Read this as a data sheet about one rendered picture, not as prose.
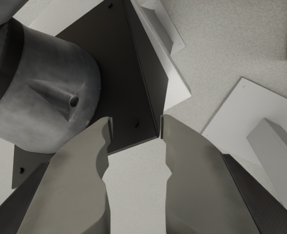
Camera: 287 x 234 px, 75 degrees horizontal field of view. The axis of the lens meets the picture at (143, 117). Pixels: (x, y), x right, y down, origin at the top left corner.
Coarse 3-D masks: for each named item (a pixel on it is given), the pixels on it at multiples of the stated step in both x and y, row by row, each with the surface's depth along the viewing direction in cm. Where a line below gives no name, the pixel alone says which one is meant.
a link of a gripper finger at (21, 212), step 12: (36, 168) 8; (24, 180) 7; (36, 180) 7; (24, 192) 7; (12, 204) 6; (24, 204) 6; (0, 216) 6; (12, 216) 6; (24, 216) 6; (0, 228) 6; (12, 228) 6
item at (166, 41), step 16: (64, 0) 32; (80, 0) 32; (96, 0) 31; (48, 16) 34; (64, 16) 33; (80, 16) 33; (144, 16) 32; (160, 16) 96; (48, 32) 35; (160, 32) 76; (176, 32) 99; (160, 48) 33; (176, 48) 102; (176, 80) 35; (176, 96) 37
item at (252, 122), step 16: (240, 80) 103; (240, 96) 107; (256, 96) 105; (272, 96) 104; (224, 112) 113; (240, 112) 111; (256, 112) 109; (272, 112) 107; (208, 128) 120; (224, 128) 117; (240, 128) 115; (256, 128) 111; (272, 128) 99; (224, 144) 123; (240, 144) 120; (256, 144) 105; (272, 144) 94; (256, 160) 124; (272, 160) 90; (272, 176) 86
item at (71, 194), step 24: (72, 144) 9; (96, 144) 9; (48, 168) 8; (72, 168) 8; (96, 168) 8; (48, 192) 7; (72, 192) 7; (96, 192) 7; (48, 216) 6; (72, 216) 6; (96, 216) 6
